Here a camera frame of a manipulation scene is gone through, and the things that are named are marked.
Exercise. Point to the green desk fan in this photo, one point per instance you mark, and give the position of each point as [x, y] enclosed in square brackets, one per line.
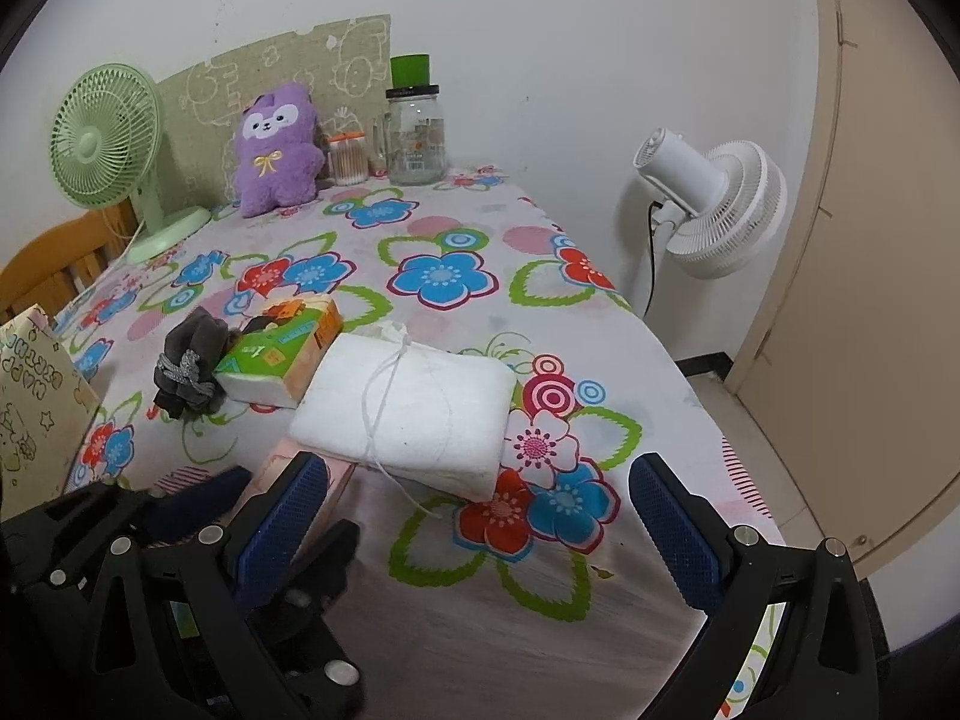
[97, 142]

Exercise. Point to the white standing fan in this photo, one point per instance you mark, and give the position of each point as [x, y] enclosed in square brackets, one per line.
[739, 217]

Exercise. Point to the white towel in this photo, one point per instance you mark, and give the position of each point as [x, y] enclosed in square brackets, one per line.
[420, 405]

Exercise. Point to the green patterned board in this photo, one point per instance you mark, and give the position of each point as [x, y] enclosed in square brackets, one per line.
[300, 60]

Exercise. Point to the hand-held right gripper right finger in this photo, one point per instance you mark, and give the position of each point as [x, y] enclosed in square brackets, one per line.
[675, 536]

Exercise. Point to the clear glass mug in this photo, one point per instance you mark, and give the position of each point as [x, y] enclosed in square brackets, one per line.
[380, 146]

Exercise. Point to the pink soft pack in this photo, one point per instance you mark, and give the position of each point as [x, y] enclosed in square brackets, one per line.
[266, 465]

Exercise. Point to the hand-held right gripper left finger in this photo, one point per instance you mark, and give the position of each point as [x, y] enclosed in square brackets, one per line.
[279, 532]

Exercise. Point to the beige door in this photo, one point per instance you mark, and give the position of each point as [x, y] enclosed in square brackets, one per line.
[892, 240]

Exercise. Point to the purple plush toy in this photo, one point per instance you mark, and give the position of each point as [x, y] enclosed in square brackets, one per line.
[277, 165]

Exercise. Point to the green cup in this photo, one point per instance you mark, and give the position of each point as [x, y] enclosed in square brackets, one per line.
[411, 71]

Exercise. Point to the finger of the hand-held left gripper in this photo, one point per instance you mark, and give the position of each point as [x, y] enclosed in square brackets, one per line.
[199, 499]
[330, 577]

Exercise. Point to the grey sock bundle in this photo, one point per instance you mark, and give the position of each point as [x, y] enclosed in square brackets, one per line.
[191, 367]

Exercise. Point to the clear glass jar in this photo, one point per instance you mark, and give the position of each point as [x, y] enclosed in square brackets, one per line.
[416, 142]

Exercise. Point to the cotton swab jar orange lid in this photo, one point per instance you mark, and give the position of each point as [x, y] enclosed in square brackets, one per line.
[349, 161]

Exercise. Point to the yellow patterned fabric storage box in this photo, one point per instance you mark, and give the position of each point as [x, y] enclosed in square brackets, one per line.
[37, 405]

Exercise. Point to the green tissue pack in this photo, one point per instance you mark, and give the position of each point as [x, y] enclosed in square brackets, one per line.
[277, 349]

